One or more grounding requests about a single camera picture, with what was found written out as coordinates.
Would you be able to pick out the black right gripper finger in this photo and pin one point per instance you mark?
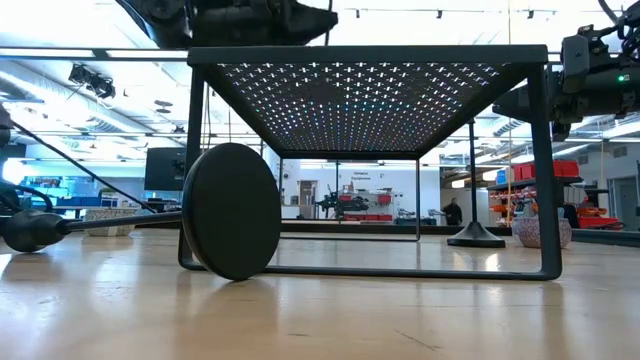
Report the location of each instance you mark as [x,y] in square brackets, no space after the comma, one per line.
[525,106]

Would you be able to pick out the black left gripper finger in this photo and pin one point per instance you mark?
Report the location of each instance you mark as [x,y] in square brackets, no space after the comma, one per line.
[317,22]

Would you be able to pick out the red patterned ceramic bowl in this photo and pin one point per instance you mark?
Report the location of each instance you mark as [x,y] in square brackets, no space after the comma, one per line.
[524,232]

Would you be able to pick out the black candlestick holder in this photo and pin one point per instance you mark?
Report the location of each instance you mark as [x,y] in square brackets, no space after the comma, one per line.
[475,235]
[231,211]

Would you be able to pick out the grey patterned ceramic bowl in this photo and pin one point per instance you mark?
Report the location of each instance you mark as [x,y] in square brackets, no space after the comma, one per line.
[112,231]

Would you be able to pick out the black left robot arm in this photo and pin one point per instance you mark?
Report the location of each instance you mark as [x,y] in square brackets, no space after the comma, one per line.
[155,20]

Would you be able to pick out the black perforated metal stand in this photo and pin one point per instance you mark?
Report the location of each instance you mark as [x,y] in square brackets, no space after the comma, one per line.
[367,54]

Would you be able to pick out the shelf with red bins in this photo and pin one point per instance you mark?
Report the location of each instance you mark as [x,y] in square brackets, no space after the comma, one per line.
[567,168]

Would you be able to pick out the person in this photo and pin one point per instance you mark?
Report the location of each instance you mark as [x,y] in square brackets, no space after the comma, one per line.
[453,214]

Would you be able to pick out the black ceiling-mounted device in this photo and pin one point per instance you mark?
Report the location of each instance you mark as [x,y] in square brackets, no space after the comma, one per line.
[95,82]

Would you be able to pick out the black monitor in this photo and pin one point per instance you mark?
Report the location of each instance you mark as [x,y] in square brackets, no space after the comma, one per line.
[162,170]

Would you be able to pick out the background robot workstation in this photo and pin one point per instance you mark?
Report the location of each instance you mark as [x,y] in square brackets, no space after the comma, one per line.
[350,204]

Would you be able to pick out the small background potted plant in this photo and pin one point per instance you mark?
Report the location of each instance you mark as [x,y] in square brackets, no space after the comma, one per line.
[107,191]

